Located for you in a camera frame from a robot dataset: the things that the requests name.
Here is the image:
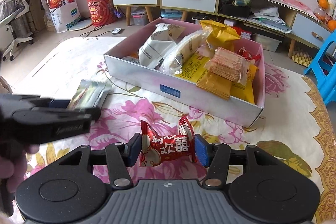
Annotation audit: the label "yellow puffy snack bag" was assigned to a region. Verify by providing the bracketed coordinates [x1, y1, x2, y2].
[200, 20, 240, 52]

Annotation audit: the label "white green nut pouch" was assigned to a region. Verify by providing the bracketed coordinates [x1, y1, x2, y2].
[67, 80, 112, 110]

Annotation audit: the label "person's left hand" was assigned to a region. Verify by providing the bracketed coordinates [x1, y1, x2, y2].
[1, 145, 39, 193]

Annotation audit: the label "red cylindrical gift box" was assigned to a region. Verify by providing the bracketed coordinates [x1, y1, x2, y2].
[87, 0, 117, 27]

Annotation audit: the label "clear white cracker pack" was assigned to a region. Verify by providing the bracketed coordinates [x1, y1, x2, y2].
[159, 27, 213, 75]

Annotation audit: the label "pink white cardboard box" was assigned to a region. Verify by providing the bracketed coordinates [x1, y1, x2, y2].
[104, 18, 265, 127]

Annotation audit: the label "small red candy packet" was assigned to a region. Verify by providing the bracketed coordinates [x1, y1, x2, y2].
[139, 116, 196, 167]

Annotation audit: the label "oranges on cabinet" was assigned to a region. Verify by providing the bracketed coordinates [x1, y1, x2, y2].
[313, 0, 335, 31]

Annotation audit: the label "white office chair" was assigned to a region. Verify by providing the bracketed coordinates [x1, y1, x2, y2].
[1, 0, 34, 61]

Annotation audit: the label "yellow snack pack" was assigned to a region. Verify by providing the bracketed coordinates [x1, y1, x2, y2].
[175, 53, 210, 83]

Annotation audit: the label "pink cracker pack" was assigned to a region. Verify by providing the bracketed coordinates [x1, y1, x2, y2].
[205, 47, 250, 86]

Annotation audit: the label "white shopping bag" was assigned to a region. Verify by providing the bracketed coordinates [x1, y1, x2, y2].
[47, 0, 81, 33]

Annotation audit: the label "blue plastic stool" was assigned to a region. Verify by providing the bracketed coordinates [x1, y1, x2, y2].
[303, 31, 336, 106]

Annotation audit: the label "floral tablecloth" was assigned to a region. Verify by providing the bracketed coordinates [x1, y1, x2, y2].
[1, 37, 335, 223]

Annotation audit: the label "silver white snack pouch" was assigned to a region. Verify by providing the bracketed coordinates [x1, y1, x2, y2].
[138, 23, 186, 69]

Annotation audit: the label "red white candy bag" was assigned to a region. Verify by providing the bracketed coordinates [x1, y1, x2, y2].
[237, 47, 261, 64]

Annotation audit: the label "clear storage bin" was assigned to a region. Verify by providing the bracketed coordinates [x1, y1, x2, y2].
[253, 34, 281, 52]

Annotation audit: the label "orange wafer snack pack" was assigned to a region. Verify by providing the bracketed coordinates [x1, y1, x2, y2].
[197, 72, 232, 100]

